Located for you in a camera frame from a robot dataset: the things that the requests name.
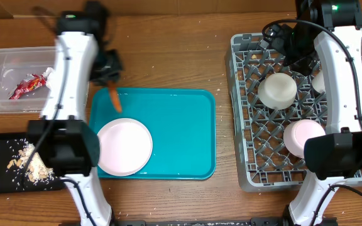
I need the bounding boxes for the white cup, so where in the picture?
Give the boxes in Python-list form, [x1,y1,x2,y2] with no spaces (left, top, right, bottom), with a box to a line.
[311,70,325,94]

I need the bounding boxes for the orange carrot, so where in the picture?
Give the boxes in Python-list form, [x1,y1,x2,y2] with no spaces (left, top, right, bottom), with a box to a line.
[107,81,123,113]

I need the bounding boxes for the red snack wrapper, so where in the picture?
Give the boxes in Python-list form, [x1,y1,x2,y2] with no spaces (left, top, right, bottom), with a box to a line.
[9,74,47,100]

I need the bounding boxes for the white tissue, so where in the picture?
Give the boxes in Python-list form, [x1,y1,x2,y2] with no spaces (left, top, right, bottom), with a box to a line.
[43,67,55,89]

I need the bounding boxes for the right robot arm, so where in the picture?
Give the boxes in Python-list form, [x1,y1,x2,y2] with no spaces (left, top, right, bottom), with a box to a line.
[262,1,362,225]

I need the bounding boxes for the grey dishwasher rack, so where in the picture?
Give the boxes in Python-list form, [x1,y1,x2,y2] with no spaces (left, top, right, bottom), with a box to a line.
[224,27,362,193]

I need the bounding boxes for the peanut and rice scraps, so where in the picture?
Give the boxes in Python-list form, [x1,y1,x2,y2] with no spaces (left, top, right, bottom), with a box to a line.
[6,138,55,185]

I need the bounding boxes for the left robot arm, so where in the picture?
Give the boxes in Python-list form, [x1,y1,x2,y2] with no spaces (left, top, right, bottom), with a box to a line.
[27,1,123,225]

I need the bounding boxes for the clear plastic bin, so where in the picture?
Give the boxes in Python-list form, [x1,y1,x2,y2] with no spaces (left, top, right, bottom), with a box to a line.
[0,46,57,114]

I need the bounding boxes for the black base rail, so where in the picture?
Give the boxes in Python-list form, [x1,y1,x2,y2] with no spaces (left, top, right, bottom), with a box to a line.
[111,217,290,226]

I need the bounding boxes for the pale green bowl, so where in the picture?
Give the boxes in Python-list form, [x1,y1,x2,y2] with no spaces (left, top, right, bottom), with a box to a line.
[258,73,297,110]

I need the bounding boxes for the black plastic tray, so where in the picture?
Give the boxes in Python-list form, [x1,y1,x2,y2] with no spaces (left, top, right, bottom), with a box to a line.
[0,132,65,193]

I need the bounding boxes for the large pink plate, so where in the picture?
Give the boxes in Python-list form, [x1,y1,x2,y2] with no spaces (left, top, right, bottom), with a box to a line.
[97,118,153,176]

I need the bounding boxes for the small white plate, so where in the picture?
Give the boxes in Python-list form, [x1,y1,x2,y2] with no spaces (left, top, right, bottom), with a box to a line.
[283,119,326,158]

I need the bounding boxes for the teal plastic serving tray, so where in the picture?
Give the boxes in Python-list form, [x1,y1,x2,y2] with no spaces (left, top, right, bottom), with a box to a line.
[89,87,216,180]

